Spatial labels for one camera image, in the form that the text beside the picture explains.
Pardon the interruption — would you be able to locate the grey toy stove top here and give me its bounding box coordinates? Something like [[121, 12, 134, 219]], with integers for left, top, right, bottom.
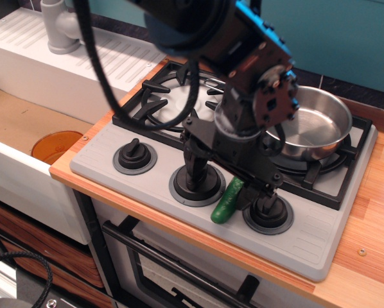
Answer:
[[69, 60, 378, 283]]

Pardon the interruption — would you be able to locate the grey toy faucet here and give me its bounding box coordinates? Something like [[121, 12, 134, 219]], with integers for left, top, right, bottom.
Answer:
[[40, 0, 83, 55]]

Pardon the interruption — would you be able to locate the wood grain drawer front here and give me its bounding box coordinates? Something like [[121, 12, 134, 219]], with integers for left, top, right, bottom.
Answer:
[[0, 202, 112, 307]]

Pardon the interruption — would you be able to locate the black left burner grate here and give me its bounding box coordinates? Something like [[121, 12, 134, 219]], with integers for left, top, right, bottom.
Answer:
[[112, 60, 261, 161]]

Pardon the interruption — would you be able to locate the black right stove knob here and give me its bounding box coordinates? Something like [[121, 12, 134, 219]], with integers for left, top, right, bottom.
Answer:
[[243, 194, 294, 235]]

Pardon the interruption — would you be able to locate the white toy sink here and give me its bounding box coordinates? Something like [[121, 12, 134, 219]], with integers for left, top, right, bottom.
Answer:
[[0, 7, 173, 246]]

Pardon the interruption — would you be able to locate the black braided cable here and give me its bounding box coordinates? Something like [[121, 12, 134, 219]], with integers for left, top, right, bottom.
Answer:
[[0, 251, 53, 308]]

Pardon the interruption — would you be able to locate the white left burner disc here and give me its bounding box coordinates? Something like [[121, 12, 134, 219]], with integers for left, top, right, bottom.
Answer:
[[153, 85, 223, 123]]

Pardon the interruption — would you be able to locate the black stove knob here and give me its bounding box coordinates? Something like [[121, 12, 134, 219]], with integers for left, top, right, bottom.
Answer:
[[243, 194, 294, 235], [112, 138, 157, 176], [169, 163, 226, 207]]

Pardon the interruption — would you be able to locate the black left stove knob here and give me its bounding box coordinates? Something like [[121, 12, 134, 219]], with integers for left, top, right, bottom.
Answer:
[[112, 138, 157, 176]]

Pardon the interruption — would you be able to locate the oven door with black handle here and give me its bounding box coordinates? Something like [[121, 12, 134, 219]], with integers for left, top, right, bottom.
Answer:
[[102, 216, 318, 307]]

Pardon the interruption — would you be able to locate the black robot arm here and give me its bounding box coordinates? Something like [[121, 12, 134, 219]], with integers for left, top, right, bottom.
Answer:
[[74, 1, 299, 216]]

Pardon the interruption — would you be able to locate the orange plastic plate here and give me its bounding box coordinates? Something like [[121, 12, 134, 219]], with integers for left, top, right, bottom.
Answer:
[[31, 130, 83, 165]]

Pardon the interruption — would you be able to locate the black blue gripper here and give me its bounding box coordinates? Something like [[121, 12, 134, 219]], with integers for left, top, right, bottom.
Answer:
[[182, 117, 283, 210]]

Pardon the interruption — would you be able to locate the black right burner grate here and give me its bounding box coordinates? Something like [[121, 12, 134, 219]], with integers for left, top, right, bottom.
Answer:
[[215, 88, 373, 211]]

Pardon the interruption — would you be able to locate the green toy pickle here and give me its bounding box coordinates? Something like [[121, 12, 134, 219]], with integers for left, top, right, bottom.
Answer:
[[211, 177, 244, 225]]

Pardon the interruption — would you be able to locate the black middle stove knob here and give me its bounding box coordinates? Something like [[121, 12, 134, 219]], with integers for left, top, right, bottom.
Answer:
[[169, 163, 226, 207]]

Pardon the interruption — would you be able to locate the black burner grate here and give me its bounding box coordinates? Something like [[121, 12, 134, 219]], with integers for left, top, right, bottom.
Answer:
[[112, 60, 261, 161], [215, 88, 373, 211]]

